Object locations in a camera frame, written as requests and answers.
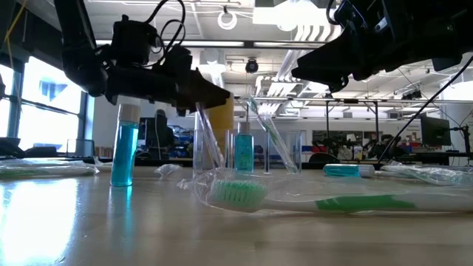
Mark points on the bright ceiling light panel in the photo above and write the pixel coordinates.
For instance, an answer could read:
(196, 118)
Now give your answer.
(281, 16)

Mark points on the black ceiling-mounted camera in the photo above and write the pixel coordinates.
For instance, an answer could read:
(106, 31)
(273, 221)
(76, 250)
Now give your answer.
(412, 95)

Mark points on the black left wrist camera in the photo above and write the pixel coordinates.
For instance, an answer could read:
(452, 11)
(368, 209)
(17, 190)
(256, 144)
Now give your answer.
(133, 40)

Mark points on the purple white toothbrush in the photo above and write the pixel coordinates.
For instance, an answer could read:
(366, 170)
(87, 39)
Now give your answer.
(208, 136)

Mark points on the black dome ceiling camera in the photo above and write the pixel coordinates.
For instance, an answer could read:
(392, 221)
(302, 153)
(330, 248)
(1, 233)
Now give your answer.
(251, 66)

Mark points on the blue mouthwash bottle white cap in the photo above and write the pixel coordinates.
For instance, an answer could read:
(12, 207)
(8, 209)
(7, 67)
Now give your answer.
(343, 171)
(244, 151)
(125, 147)

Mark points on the long ceiling light strip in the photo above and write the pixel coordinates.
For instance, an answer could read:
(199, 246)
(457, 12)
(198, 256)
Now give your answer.
(210, 43)

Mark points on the black computer monitor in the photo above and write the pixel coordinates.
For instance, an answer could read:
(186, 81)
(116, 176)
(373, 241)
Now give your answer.
(435, 131)

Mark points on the clear acrylic organizer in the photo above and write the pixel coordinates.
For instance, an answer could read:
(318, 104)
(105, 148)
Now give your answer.
(267, 151)

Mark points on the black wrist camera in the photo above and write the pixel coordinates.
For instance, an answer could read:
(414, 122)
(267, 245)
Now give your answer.
(133, 40)
(354, 13)

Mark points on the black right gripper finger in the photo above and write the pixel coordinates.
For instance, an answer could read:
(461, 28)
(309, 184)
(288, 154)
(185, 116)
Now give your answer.
(339, 85)
(332, 59)

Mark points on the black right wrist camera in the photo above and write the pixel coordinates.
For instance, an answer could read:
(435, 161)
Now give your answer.
(354, 13)

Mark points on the large window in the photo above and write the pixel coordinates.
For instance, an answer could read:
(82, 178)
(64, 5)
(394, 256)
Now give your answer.
(48, 111)

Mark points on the person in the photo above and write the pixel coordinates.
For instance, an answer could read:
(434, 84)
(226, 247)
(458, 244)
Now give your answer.
(160, 134)

